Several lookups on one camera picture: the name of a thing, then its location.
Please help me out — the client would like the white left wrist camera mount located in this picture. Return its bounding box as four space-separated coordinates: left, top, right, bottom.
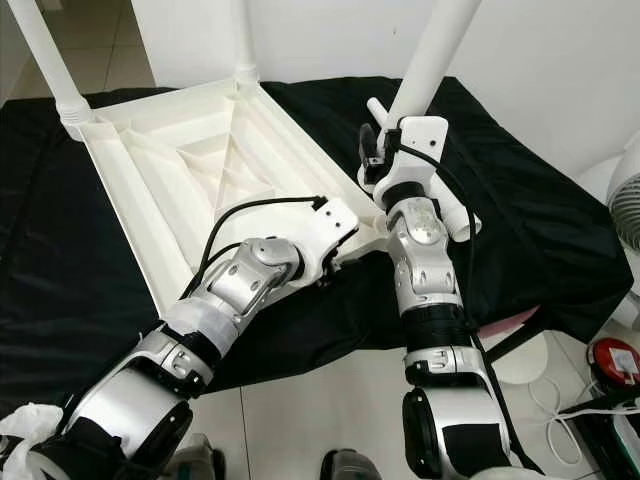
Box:
295 198 361 281

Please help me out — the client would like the white crumpled paper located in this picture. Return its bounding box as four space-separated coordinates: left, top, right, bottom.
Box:
0 400 67 472

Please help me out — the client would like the grey metal pole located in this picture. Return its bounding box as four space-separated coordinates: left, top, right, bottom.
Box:
485 320 547 367

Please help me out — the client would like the grey robot left leg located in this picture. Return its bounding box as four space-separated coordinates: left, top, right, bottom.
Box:
165 435 221 480

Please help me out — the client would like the grey robot right leg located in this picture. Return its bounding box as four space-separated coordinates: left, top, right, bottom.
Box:
320 450 381 480

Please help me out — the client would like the red round cable reel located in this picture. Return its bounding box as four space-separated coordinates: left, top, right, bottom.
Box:
588 338 640 390

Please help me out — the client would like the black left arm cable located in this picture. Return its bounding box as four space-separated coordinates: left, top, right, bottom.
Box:
205 195 329 301

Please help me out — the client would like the pink plastic piece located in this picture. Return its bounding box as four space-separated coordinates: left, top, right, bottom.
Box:
480 305 537 337

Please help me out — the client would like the black equipment case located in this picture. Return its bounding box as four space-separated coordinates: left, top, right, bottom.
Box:
555 400 640 480

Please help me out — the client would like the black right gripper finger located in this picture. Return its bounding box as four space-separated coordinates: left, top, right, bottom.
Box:
360 123 384 186

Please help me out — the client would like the white round floor base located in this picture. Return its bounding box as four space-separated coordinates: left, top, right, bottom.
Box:
490 330 552 387

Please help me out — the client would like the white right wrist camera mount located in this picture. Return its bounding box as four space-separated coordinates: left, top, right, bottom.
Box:
360 115 449 206

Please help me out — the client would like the white round floor fan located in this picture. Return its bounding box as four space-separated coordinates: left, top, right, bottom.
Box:
585 135 640 331

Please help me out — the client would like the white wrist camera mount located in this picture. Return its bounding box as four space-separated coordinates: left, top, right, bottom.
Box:
360 115 449 206
295 198 361 281

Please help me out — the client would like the grey robot leg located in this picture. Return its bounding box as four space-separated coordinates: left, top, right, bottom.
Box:
165 435 221 480
320 450 381 480

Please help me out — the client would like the white floor cable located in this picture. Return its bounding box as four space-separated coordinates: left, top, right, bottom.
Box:
530 375 640 466

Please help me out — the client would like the black cloth table cover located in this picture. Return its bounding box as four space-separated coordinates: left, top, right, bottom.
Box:
0 75 636 396

